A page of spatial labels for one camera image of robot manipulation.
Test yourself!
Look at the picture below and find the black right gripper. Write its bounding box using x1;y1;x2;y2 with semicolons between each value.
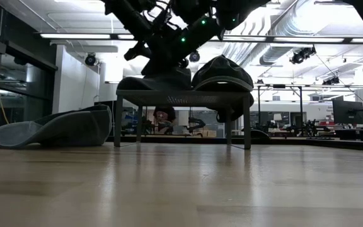
143;44;192;76

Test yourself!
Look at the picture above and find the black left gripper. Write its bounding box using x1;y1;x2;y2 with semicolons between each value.
124;21;175;62

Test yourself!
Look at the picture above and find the grey cap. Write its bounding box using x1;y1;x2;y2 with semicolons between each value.
0;104;113;149
117;66;192;92

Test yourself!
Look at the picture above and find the black cap with white label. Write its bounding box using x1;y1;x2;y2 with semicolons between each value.
191;55;255;93

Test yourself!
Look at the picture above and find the black ceiling spotlight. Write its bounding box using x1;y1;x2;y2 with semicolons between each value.
84;52;98;67
189;50;202;64

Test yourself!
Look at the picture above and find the grey perforated metal riser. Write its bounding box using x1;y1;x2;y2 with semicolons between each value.
113;90;251;151

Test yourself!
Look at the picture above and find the person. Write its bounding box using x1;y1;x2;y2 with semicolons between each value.
154;106;177;127

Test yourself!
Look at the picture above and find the cardboard box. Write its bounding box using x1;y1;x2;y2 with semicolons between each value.
197;127;217;138

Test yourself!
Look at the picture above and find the black ceiling light cluster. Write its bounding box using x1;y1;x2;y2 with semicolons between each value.
289;45;318;66

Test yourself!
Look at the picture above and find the black metal stand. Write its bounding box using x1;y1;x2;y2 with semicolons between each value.
256;84;304;134

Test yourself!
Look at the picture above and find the black computer monitor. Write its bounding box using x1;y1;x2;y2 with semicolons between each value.
331;99;363;126

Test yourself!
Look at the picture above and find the silver ventilation duct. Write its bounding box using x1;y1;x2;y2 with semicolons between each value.
219;0;313;74

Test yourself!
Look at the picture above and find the black aluminium table frame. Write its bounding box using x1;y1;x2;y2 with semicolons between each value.
105;134;363;153

